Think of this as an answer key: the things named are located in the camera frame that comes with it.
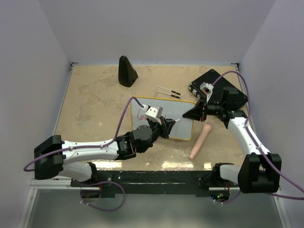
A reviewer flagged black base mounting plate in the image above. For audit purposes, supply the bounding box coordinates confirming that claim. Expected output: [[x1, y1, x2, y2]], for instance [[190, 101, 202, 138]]
[[70, 170, 240, 199]]

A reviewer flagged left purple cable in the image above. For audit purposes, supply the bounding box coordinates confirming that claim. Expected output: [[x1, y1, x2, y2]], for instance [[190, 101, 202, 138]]
[[23, 96, 147, 211]]

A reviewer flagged pink plastic handle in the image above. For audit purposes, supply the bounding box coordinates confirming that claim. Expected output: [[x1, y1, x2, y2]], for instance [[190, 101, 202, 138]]
[[188, 122, 213, 160]]

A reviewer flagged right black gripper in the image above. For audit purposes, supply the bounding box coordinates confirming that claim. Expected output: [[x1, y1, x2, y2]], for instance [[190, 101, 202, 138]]
[[183, 95, 225, 122]]

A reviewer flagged yellow framed whiteboard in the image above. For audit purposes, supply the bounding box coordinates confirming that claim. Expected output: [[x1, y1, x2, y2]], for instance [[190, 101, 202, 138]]
[[130, 96, 195, 141]]

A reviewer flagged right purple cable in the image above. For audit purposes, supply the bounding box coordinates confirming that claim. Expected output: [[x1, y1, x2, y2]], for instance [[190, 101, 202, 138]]
[[211, 70, 304, 205]]

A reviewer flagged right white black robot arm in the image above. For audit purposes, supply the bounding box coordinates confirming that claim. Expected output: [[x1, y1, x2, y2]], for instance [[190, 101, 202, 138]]
[[183, 83, 282, 193]]

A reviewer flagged metal wire board stand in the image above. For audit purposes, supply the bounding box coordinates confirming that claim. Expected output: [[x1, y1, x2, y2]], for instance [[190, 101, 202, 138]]
[[153, 85, 182, 100]]

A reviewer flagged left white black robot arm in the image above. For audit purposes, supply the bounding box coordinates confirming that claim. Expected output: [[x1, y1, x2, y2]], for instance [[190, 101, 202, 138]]
[[34, 117, 176, 186]]

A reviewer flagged purple cable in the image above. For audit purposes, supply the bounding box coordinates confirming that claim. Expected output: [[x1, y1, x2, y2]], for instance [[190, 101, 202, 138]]
[[23, 96, 147, 211], [211, 70, 304, 205]]

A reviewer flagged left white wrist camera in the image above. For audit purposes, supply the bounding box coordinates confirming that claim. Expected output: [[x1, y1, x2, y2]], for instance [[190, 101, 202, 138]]
[[142, 104, 163, 123]]

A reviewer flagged black wedge stand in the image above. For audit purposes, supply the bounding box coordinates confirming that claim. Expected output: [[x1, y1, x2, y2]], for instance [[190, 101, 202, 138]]
[[118, 56, 138, 87]]

